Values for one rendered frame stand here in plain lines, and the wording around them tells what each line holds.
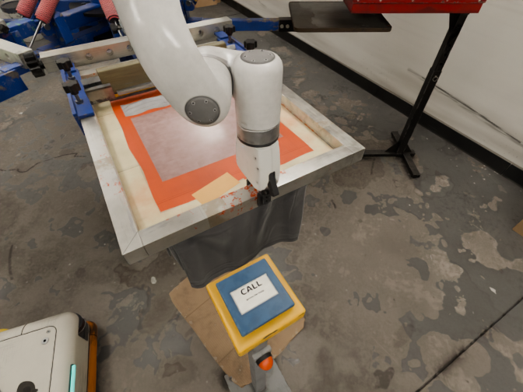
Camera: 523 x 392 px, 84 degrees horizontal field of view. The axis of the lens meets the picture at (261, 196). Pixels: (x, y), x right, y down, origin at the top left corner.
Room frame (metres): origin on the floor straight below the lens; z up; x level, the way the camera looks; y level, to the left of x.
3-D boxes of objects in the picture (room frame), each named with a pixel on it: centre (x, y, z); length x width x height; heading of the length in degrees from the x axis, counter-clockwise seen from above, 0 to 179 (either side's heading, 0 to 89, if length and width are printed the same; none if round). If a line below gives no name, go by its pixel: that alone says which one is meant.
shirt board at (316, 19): (1.66, 0.06, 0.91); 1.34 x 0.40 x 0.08; 90
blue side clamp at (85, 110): (0.81, 0.56, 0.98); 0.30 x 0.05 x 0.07; 30
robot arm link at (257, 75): (0.43, 0.04, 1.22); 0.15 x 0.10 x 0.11; 92
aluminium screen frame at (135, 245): (0.75, 0.20, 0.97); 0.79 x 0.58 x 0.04; 30
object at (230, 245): (0.50, 0.05, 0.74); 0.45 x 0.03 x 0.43; 120
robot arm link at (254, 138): (0.43, 0.01, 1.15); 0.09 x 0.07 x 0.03; 31
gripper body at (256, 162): (0.42, 0.01, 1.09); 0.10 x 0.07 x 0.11; 31
